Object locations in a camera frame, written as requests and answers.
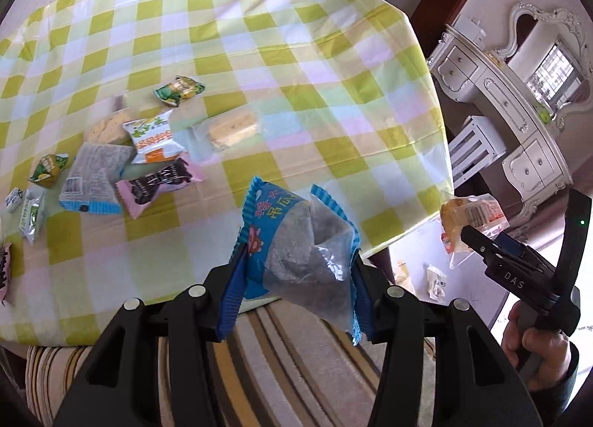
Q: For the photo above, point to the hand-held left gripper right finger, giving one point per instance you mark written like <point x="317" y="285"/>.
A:
<point x="370" y="297"/>

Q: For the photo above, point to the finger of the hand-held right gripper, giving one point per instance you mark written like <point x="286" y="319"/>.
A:
<point x="514" y="245"/>
<point x="482" y="249"/>

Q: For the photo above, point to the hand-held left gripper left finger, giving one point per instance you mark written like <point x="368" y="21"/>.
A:
<point x="234" y="288"/>

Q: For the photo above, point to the orange red bread packet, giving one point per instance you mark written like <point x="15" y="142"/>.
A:
<point x="456" y="218"/>

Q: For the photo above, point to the purple cardboard box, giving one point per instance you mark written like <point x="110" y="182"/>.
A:
<point x="468" y="302"/>

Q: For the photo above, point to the blue packet with dark filling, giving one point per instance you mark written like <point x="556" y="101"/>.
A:
<point x="301" y="246"/>

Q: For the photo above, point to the pink black snack packet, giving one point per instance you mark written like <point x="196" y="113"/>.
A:
<point x="157" y="181"/>

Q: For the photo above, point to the white orange snack packet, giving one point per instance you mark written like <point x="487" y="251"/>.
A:
<point x="153" y="137"/>

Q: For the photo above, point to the silver green snack packet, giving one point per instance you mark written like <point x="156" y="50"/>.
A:
<point x="31" y="218"/>

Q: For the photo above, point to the small white candy packet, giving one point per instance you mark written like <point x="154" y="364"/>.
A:
<point x="14" y="200"/>

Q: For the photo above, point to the person's right hand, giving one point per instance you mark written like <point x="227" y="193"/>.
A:
<point x="546" y="357"/>

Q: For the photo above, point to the striped mat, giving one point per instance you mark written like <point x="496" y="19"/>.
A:
<point x="287" y="362"/>

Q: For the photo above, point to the white slatted stool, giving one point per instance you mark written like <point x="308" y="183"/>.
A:
<point x="477" y="135"/>

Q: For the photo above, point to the small green item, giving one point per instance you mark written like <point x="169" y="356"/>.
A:
<point x="543" y="113"/>

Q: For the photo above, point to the clear packet with yellow cake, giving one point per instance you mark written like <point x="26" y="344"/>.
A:
<point x="231" y="127"/>

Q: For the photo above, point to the white ornate vanity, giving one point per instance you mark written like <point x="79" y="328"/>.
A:
<point x="486" y="84"/>

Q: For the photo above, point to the grey blue snack packet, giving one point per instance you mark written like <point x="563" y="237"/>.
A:
<point x="92" y="177"/>

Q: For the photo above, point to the ornate vanity mirror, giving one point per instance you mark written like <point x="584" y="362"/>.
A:
<point x="556" y="70"/>

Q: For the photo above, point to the green yellow snack packet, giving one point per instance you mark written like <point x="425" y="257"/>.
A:
<point x="178" y="90"/>

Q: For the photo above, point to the round yellow cracker packet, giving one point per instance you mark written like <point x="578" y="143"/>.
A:
<point x="106" y="126"/>

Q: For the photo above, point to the small green yellow candy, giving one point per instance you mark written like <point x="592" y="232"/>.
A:
<point x="47" y="168"/>

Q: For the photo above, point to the green checked tablecloth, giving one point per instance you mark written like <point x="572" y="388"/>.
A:
<point x="278" y="61"/>

